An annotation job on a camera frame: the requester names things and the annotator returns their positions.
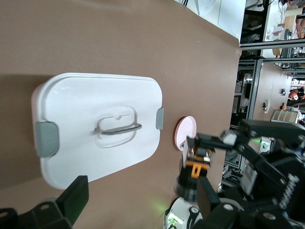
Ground pale pink round plate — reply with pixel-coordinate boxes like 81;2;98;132
174;115;198;152

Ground aluminium frame rack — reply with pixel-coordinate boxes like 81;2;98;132
232;39;305;167

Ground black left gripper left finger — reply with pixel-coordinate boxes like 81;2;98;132
0;176;89;229

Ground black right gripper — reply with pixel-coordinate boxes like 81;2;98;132
183;118;305;222

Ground white lidded box grey latches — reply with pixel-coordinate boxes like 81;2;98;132
30;72;165;190

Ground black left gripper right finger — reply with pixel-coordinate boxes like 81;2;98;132
192;176;295;229

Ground brown table cover mat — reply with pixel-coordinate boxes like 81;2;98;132
0;0;241;229

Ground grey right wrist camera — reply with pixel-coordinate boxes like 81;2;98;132
242;164;258;195

